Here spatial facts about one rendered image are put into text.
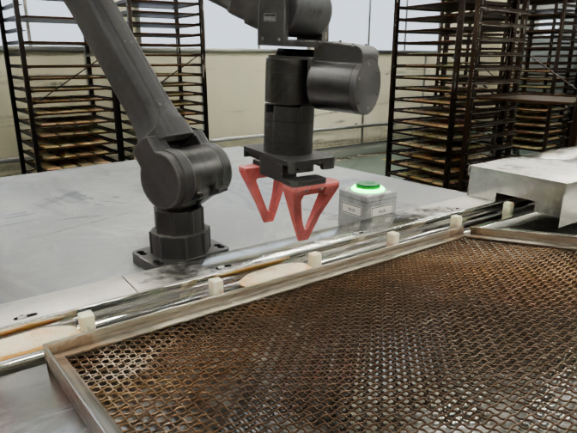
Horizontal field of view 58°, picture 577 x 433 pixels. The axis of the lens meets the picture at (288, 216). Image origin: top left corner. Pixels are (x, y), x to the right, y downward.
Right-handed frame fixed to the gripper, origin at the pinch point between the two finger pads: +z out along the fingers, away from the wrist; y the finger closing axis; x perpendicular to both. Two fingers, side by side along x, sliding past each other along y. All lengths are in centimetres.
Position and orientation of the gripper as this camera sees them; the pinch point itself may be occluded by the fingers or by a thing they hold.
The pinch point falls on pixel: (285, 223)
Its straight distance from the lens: 64.2
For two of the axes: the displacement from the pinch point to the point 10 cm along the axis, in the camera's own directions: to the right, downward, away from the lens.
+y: -5.7, -2.8, 7.7
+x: -8.2, 1.5, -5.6
